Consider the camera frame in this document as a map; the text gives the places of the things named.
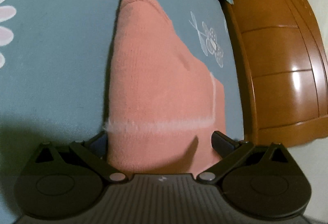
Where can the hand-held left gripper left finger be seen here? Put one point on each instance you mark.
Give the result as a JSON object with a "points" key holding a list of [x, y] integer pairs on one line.
{"points": [[98, 143]]}

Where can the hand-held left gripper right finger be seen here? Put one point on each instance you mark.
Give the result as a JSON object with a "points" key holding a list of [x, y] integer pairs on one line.
{"points": [[221, 144]]}

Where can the pink knitted sweater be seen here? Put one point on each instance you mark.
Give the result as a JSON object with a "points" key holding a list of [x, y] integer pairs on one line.
{"points": [[158, 80]]}

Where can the wooden headboard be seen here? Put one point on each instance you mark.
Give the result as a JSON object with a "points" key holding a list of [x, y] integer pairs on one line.
{"points": [[276, 47]]}

